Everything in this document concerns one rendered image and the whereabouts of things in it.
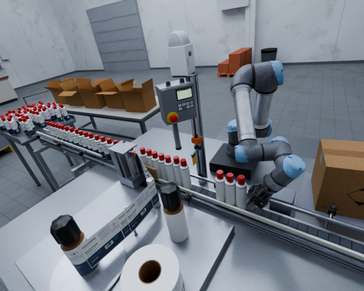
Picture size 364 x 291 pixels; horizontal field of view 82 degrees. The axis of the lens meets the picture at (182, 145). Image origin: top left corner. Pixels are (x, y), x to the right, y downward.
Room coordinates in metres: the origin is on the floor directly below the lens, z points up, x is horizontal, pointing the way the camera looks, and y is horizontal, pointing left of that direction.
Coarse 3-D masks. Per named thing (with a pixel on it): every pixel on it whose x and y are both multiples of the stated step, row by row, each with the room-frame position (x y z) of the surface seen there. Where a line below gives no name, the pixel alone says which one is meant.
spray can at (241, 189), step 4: (240, 176) 0.73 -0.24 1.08; (240, 180) 0.71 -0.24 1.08; (244, 180) 0.72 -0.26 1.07; (236, 184) 0.73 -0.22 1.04; (240, 184) 0.71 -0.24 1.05; (244, 184) 0.71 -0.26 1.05; (236, 188) 0.72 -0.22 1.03; (240, 188) 0.70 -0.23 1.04; (244, 188) 0.70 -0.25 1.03; (236, 192) 0.72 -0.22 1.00; (240, 192) 0.70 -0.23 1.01; (244, 192) 0.70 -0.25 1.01; (236, 196) 0.72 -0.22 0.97; (240, 196) 0.70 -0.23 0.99; (244, 196) 0.70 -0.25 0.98; (236, 200) 0.72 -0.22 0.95; (240, 200) 0.70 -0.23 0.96; (244, 200) 0.70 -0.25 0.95; (236, 204) 0.72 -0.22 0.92; (240, 204) 0.70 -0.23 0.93; (244, 204) 0.70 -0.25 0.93; (244, 208) 0.70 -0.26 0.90
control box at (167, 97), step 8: (176, 80) 1.08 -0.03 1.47; (184, 80) 1.05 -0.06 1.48; (160, 88) 0.98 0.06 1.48; (168, 88) 0.98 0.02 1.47; (176, 88) 0.98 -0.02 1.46; (192, 88) 1.00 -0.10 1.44; (160, 96) 0.98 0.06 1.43; (168, 96) 0.97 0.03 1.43; (160, 104) 1.02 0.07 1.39; (168, 104) 0.97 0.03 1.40; (176, 104) 0.98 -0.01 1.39; (168, 112) 0.97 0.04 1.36; (176, 112) 0.98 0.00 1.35; (184, 112) 0.99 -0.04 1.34; (192, 112) 1.00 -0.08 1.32; (168, 120) 0.96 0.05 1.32; (184, 120) 0.99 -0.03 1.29
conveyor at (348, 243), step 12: (156, 180) 1.06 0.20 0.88; (204, 192) 0.88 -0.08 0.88; (216, 204) 0.78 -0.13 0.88; (264, 216) 0.66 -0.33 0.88; (276, 216) 0.65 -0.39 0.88; (276, 228) 0.58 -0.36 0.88; (300, 228) 0.57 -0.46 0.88; (312, 228) 0.56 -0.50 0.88; (336, 240) 0.49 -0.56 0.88; (348, 240) 0.48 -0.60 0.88; (336, 252) 0.44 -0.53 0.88; (360, 252) 0.43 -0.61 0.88
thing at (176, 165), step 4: (176, 156) 0.98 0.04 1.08; (176, 160) 0.96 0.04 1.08; (176, 164) 0.96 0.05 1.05; (180, 164) 0.96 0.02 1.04; (176, 168) 0.95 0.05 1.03; (176, 172) 0.95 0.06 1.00; (180, 172) 0.95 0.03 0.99; (176, 176) 0.95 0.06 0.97; (180, 176) 0.95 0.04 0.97; (176, 180) 0.96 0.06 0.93; (180, 180) 0.95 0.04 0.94; (180, 184) 0.95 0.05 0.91
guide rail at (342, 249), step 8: (192, 192) 0.86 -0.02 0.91; (208, 200) 0.80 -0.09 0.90; (216, 200) 0.77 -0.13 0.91; (232, 208) 0.71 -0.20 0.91; (240, 208) 0.69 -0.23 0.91; (248, 216) 0.66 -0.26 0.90; (256, 216) 0.64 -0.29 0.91; (272, 224) 0.59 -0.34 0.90; (280, 224) 0.58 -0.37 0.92; (296, 232) 0.53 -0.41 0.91; (312, 240) 0.49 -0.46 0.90; (320, 240) 0.48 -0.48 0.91; (336, 248) 0.44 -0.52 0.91; (344, 248) 0.43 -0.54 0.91; (360, 256) 0.40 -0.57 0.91
